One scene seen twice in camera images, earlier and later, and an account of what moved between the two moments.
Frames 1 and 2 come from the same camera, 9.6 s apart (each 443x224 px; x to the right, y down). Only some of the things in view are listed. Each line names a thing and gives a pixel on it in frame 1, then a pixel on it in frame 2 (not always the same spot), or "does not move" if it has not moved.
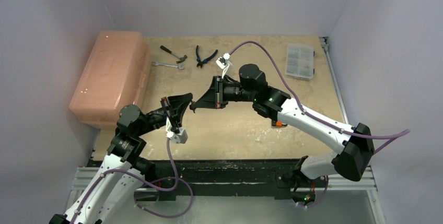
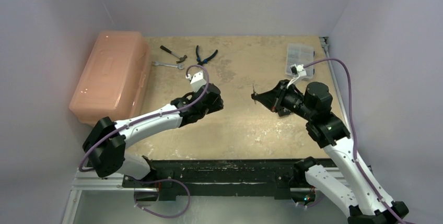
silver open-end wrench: [156, 63] does not move
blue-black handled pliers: [200, 62] does not move
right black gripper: [219, 91] → [279, 97]
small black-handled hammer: [182, 58] does not move
